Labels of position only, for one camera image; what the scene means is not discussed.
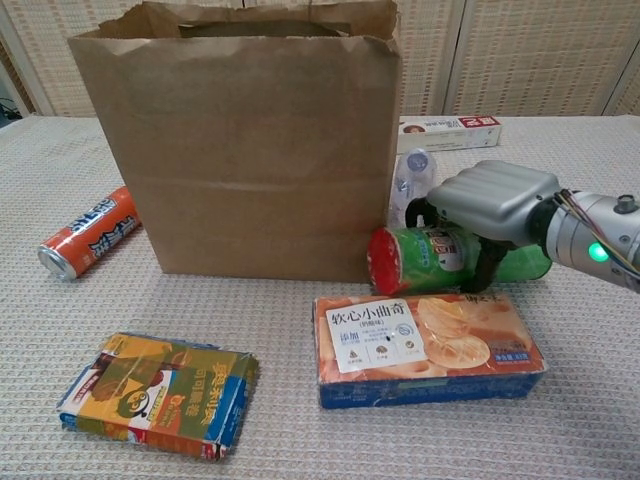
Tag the orange soda can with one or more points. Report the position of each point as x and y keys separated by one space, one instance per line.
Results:
x=95 y=230

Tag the yellow blue snack packet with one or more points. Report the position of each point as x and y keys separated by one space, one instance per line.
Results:
x=160 y=395

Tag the brown paper bag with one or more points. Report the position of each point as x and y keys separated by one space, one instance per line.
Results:
x=240 y=175

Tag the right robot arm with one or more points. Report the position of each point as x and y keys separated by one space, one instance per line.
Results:
x=590 y=225

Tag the woven folding screen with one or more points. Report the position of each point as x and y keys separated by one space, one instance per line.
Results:
x=525 y=60

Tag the red lidded cup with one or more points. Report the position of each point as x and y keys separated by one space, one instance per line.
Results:
x=425 y=260

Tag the blue-orange cookie box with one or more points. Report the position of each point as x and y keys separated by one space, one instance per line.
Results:
x=425 y=340

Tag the beige woven tablecloth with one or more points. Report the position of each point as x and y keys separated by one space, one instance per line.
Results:
x=300 y=440

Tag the long white-red wrap box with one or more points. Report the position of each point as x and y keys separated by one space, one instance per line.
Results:
x=450 y=135

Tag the right silver-black robot hand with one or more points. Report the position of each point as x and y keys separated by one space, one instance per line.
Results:
x=495 y=200

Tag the clear plastic water bottle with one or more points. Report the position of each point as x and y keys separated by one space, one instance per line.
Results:
x=415 y=170

